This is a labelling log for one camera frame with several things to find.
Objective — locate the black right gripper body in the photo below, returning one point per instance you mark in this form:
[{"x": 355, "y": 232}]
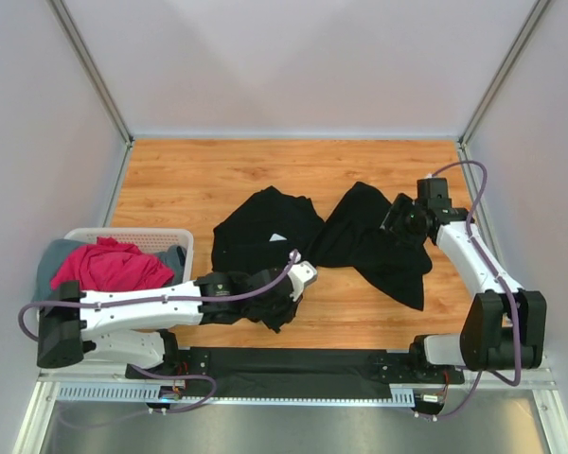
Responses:
[{"x": 405, "y": 224}]

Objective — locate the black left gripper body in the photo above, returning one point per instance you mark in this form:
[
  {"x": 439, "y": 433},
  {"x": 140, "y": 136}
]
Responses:
[{"x": 285, "y": 305}]

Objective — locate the black t-shirt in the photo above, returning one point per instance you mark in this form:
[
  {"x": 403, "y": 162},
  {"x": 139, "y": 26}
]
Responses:
[{"x": 262, "y": 232}]

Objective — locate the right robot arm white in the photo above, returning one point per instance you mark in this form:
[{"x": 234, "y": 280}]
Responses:
[{"x": 504, "y": 328}]

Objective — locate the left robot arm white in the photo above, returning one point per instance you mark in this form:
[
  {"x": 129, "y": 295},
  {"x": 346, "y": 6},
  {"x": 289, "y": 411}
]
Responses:
[{"x": 131, "y": 327}]

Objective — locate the black base mat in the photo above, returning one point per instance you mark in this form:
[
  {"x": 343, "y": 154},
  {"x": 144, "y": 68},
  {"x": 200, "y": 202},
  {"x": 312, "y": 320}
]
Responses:
[{"x": 312, "y": 373}]

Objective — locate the white plastic laundry basket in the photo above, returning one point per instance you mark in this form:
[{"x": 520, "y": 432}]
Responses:
[{"x": 148, "y": 240}]

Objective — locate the pink t-shirt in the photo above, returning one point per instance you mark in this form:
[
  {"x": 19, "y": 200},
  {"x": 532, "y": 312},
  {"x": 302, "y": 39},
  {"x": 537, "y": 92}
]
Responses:
[{"x": 109, "y": 265}]

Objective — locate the grey t-shirt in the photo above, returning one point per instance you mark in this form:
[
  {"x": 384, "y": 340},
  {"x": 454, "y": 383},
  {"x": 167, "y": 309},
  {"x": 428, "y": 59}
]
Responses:
[{"x": 52, "y": 260}]

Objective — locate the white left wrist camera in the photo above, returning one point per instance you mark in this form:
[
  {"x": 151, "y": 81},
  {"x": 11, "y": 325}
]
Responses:
[{"x": 301, "y": 275}]

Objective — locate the aluminium frame post right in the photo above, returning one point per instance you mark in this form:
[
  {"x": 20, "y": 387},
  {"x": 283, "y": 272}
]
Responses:
[{"x": 505, "y": 68}]

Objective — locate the aluminium frame post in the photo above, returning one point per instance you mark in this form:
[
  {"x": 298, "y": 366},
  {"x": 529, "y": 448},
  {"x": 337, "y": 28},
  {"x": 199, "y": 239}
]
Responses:
[
  {"x": 505, "y": 68},
  {"x": 74, "y": 37}
]

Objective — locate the aluminium frame post left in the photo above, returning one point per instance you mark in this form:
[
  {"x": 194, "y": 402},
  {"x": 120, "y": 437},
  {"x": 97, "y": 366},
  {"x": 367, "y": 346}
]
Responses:
[{"x": 74, "y": 37}]

